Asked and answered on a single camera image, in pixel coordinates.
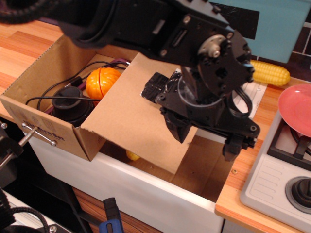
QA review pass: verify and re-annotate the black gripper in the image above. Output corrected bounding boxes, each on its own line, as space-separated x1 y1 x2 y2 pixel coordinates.
155 71 260 162

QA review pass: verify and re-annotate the brown cardboard kitchen set box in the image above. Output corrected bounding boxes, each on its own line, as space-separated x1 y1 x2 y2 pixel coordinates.
0 36 231 201

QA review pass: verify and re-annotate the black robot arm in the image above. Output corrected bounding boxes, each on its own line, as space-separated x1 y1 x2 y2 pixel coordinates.
0 0 260 161

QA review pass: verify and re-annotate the yellow toy corn in sink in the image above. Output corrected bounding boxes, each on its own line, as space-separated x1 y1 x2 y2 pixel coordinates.
125 150 140 161

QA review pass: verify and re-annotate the white toy sink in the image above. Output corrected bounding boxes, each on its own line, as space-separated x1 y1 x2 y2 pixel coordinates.
23 67 268 233

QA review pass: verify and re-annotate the grey toy stove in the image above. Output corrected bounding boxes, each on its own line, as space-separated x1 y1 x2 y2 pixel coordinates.
240 114 311 233

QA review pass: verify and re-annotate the yellow toy corn on counter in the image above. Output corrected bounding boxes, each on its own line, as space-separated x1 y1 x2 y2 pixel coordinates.
251 60 291 86

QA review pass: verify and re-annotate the pink plate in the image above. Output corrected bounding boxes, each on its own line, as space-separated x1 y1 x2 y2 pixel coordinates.
278 84 311 137

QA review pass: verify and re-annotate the black stove knob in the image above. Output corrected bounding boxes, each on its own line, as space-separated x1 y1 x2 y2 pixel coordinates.
285 176 311 215

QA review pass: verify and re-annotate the orange toy pumpkin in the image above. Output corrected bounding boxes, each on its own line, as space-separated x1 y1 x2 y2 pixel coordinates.
86 67 121 100

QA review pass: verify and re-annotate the teal box with black panel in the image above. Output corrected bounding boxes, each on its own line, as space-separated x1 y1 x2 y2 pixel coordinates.
211 0 311 63

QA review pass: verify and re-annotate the metal clamp with black body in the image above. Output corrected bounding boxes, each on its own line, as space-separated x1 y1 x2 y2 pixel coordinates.
0 122 57 188

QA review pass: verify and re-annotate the blue black clamp handle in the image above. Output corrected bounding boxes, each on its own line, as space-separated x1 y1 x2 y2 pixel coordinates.
99 198 124 233

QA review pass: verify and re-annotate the black round device with cable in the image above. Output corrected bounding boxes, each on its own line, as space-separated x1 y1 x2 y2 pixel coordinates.
25 60 129 128

